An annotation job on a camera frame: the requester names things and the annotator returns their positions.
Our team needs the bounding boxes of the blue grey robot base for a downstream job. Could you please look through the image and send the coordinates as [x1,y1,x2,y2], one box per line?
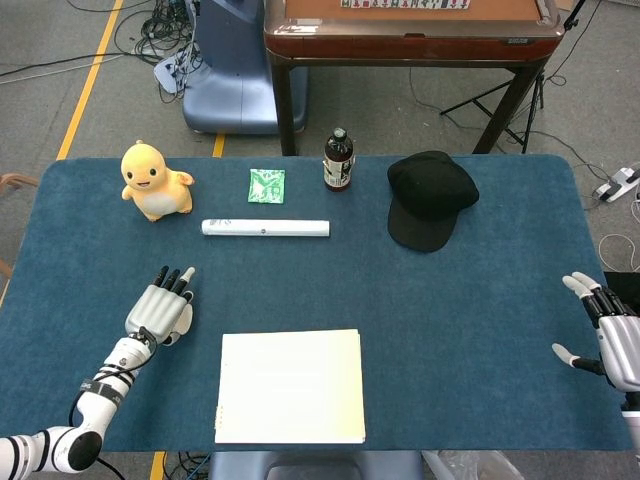
[207,451,425,480]

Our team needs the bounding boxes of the black cable bundle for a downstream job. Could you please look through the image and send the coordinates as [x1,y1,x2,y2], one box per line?
[114,0,201,104]

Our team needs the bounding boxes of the green sachet packet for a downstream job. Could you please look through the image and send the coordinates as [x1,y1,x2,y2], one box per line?
[247,168,287,205]

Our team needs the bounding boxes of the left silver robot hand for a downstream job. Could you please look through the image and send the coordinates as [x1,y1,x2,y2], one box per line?
[123,265,197,346]

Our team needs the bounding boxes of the black baseball cap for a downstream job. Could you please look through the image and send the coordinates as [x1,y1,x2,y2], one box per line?
[387,150,480,253]

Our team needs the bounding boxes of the brown mahjong table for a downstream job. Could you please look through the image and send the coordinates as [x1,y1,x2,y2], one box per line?
[263,0,566,156]

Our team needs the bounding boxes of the blue grey machine base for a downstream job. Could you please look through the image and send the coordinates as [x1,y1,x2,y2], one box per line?
[182,0,309,135]

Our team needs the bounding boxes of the row of mahjong tiles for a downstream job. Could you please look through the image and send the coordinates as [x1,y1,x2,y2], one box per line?
[341,0,471,11]

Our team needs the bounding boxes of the blue felt table mat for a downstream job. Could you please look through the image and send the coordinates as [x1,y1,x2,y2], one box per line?
[0,153,634,454]

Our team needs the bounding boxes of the dark drink bottle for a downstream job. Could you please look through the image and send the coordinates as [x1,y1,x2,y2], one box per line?
[322,127,356,192]

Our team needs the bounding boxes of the white rolled paper tube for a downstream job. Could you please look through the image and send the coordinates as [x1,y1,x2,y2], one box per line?
[201,218,331,239]

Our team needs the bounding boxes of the white paper cup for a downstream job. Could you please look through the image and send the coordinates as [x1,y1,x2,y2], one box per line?
[169,302,195,344]

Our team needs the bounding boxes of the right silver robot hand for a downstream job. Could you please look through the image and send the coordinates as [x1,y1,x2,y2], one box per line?
[551,271,640,394]

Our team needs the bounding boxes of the black tripod stand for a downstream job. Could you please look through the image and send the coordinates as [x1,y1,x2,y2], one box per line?
[439,0,589,155]

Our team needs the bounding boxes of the black box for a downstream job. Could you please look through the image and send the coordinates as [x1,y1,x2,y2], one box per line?
[603,271,640,317]

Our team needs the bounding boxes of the yellow plush duck toy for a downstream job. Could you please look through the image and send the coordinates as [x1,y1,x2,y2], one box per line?
[120,140,196,223]

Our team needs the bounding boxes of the white power strip with plugs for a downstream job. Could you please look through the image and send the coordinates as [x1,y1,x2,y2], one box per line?
[153,52,201,94]

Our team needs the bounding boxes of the wooden chair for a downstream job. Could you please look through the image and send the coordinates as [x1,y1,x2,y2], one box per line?
[0,172,40,281]

